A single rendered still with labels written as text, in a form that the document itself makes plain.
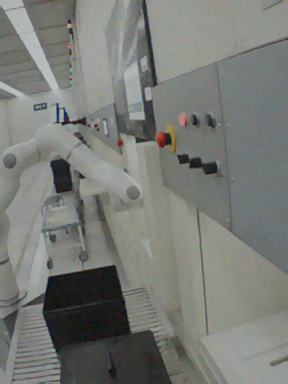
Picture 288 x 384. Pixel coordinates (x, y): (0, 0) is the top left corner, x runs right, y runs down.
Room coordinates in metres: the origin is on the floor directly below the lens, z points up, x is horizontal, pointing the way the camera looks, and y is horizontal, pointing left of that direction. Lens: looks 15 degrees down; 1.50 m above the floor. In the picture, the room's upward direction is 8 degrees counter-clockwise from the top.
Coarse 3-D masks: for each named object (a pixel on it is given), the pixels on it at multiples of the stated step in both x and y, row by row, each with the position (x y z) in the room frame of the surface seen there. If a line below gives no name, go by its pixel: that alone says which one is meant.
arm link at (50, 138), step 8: (40, 128) 1.26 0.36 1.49; (48, 128) 1.23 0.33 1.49; (56, 128) 1.23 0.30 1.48; (64, 128) 1.25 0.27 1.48; (40, 136) 1.24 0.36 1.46; (48, 136) 1.22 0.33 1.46; (56, 136) 1.22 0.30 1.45; (64, 136) 1.22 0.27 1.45; (72, 136) 1.24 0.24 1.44; (40, 144) 1.25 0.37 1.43; (48, 144) 1.23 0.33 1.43; (56, 144) 1.21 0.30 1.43; (64, 144) 1.21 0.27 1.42; (72, 144) 1.21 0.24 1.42; (40, 152) 1.32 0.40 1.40; (48, 152) 1.27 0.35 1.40; (56, 152) 1.23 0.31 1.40; (64, 152) 1.21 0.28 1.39; (40, 160) 1.34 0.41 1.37
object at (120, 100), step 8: (104, 0) 1.68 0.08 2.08; (112, 0) 1.45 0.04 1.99; (104, 8) 1.72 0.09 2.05; (112, 8) 1.48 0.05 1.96; (104, 16) 1.79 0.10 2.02; (104, 24) 1.81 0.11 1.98; (144, 64) 1.02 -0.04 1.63; (120, 80) 1.51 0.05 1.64; (120, 88) 1.54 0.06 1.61; (144, 88) 1.06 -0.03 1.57; (120, 96) 1.58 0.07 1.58; (120, 104) 1.61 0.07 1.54; (120, 112) 1.63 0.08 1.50; (136, 120) 1.27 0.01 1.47; (144, 120) 1.13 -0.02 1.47
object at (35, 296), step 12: (36, 288) 1.43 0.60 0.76; (24, 300) 1.31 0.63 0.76; (36, 300) 1.35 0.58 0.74; (0, 312) 1.22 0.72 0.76; (12, 312) 1.22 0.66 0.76; (0, 324) 1.21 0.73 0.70; (12, 324) 1.21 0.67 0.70; (36, 324) 1.31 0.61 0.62; (0, 336) 1.24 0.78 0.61; (12, 336) 1.19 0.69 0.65; (36, 336) 1.30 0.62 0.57; (0, 348) 1.27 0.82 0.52; (0, 360) 1.31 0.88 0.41; (36, 372) 1.23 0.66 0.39
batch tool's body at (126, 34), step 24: (120, 0) 1.28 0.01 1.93; (144, 0) 0.96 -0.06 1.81; (120, 24) 1.34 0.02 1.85; (144, 24) 0.96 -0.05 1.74; (120, 48) 1.40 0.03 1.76; (144, 48) 0.99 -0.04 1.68; (120, 72) 1.48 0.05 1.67; (144, 72) 1.04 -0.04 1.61; (144, 96) 1.08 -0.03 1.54; (120, 120) 1.67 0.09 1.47; (120, 144) 1.74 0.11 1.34; (144, 144) 1.00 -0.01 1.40; (144, 168) 0.97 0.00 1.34; (144, 192) 1.02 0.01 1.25; (144, 216) 1.63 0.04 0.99; (168, 216) 0.95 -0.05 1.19; (144, 240) 1.61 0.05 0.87; (168, 240) 0.95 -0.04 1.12; (144, 264) 1.59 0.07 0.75; (168, 264) 0.95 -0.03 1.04; (168, 288) 0.95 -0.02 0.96
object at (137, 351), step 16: (128, 336) 0.85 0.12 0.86; (144, 336) 0.84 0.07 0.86; (64, 352) 0.80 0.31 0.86; (80, 352) 0.79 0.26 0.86; (96, 352) 0.78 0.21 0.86; (112, 352) 0.78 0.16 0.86; (128, 352) 0.77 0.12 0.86; (144, 352) 0.76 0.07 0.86; (64, 368) 0.72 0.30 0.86; (80, 368) 0.72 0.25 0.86; (96, 368) 0.71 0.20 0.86; (112, 368) 0.68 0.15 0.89; (128, 368) 0.70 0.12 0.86; (144, 368) 0.70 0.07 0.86; (160, 368) 0.69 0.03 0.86
